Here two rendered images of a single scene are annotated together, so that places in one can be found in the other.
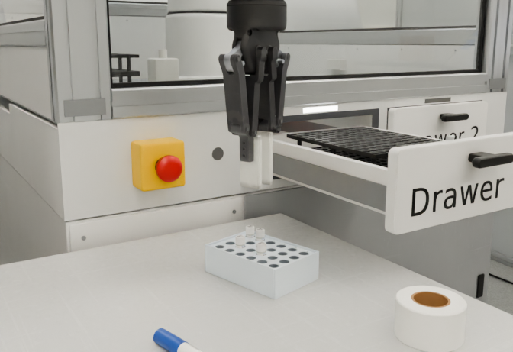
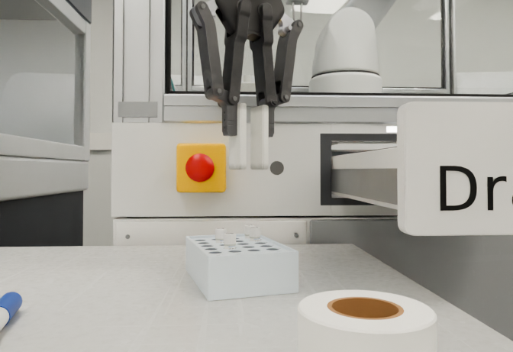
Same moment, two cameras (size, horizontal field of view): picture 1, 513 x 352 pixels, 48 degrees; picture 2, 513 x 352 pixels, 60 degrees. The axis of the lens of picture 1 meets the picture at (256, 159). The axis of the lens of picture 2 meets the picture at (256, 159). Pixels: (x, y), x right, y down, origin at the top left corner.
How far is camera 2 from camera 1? 0.44 m
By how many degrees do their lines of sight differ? 31
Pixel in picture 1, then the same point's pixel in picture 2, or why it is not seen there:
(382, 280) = not seen: hidden behind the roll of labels
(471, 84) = not seen: outside the picture
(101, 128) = (151, 130)
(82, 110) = (134, 111)
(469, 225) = not seen: outside the picture
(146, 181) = (181, 181)
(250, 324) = (133, 315)
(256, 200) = (325, 226)
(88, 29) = (145, 38)
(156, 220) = (204, 230)
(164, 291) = (115, 277)
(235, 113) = (207, 72)
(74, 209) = (120, 206)
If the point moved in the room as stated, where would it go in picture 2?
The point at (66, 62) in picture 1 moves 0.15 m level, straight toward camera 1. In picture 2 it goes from (124, 69) to (67, 41)
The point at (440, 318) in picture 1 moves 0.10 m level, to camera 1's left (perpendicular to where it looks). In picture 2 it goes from (341, 334) to (169, 302)
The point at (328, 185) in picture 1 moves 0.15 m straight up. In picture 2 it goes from (367, 190) to (366, 61)
